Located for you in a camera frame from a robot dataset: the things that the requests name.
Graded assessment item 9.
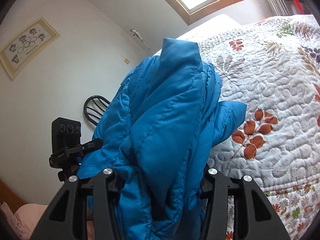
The framed olympic mascot picture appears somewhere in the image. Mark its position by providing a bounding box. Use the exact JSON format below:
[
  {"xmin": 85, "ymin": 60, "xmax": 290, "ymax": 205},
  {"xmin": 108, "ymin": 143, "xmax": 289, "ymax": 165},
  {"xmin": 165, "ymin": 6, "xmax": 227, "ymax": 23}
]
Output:
[{"xmin": 1, "ymin": 17, "xmax": 60, "ymax": 81}]

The blue quilted down jacket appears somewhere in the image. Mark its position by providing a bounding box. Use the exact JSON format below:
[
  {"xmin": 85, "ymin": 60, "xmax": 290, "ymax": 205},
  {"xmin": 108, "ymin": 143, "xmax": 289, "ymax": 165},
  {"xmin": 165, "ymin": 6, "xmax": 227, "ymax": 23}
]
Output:
[{"xmin": 78, "ymin": 38, "xmax": 246, "ymax": 239}]

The black metal chair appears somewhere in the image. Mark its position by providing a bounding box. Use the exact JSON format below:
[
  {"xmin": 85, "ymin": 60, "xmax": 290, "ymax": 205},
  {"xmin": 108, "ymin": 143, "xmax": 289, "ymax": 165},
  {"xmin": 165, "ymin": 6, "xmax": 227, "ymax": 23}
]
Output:
[{"xmin": 83, "ymin": 95, "xmax": 110, "ymax": 126}]

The pink sleeve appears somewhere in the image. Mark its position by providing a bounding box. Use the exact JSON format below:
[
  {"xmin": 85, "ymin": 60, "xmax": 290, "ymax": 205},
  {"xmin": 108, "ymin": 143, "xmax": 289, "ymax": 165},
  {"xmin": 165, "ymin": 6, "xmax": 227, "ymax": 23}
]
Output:
[{"xmin": 1, "ymin": 202, "xmax": 48, "ymax": 239}]

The white wall plug with cord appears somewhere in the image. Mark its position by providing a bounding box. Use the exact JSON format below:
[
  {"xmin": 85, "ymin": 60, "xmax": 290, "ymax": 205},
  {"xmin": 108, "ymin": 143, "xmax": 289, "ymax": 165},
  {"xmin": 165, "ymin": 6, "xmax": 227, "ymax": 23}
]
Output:
[{"xmin": 130, "ymin": 28, "xmax": 154, "ymax": 56}]

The floral quilted bedspread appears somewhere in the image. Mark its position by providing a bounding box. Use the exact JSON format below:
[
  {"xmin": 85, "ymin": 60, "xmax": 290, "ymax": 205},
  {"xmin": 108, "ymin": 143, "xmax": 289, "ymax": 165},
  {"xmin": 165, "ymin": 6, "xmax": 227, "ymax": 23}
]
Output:
[{"xmin": 196, "ymin": 15, "xmax": 319, "ymax": 239}]

